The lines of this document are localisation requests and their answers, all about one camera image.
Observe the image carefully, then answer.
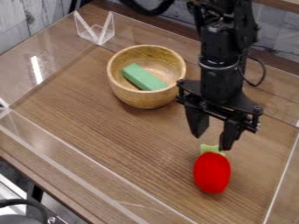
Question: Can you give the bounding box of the black cable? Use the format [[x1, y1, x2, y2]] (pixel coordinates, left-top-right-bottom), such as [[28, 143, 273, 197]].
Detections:
[[118, 0, 267, 88]]

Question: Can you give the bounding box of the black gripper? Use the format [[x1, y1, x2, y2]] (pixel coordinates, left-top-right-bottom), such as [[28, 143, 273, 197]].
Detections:
[[177, 58, 263, 151]]

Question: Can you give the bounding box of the black table leg bracket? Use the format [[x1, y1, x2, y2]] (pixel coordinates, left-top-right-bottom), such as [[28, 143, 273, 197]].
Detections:
[[26, 182, 82, 224]]

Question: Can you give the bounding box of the green rectangular block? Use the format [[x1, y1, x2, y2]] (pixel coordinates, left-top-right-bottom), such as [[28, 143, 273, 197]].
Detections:
[[122, 63, 169, 91]]

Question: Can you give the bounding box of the clear acrylic tray wall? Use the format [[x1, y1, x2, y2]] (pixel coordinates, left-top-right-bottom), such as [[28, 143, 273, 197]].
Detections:
[[0, 6, 299, 224]]

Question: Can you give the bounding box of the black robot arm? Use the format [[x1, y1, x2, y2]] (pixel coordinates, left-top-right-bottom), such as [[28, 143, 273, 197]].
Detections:
[[177, 0, 263, 151]]

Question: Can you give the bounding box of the red plush strawberry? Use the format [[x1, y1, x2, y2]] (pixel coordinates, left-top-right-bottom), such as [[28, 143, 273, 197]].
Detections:
[[193, 144, 231, 193]]

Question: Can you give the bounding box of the wooden bowl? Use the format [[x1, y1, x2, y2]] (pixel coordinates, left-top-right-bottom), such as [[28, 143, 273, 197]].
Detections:
[[107, 45, 187, 109]]

